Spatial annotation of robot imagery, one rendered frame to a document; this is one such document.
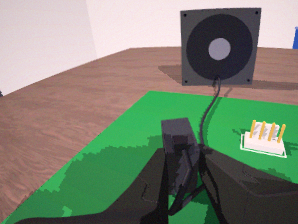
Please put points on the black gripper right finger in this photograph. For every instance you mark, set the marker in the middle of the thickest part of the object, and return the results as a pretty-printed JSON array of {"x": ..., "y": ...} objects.
[{"x": 241, "y": 194}]

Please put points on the dark grey cooling fan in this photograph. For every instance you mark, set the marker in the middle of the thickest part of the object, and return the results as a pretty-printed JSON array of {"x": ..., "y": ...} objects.
[{"x": 219, "y": 42}]

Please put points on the green circuit board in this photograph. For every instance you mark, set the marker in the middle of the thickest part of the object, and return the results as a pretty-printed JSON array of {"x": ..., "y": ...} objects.
[{"x": 263, "y": 135}]

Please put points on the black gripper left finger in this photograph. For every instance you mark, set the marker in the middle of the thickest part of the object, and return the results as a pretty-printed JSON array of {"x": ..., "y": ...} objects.
[{"x": 145, "y": 201}]

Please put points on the black fan cable with plug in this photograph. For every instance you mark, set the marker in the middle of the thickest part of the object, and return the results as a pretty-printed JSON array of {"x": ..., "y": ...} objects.
[{"x": 183, "y": 156}]

